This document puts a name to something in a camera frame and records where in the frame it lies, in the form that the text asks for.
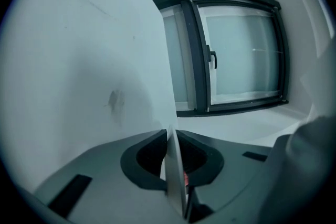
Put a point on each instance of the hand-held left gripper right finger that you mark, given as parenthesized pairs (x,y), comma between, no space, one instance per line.
(225,178)

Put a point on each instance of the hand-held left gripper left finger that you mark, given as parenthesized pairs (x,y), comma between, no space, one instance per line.
(105,178)

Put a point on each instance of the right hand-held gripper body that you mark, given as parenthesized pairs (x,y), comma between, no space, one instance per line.
(304,165)

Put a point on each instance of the white round plate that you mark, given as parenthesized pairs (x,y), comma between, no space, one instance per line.
(78,47)

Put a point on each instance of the black framed window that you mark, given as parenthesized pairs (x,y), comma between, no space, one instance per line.
(195,60)

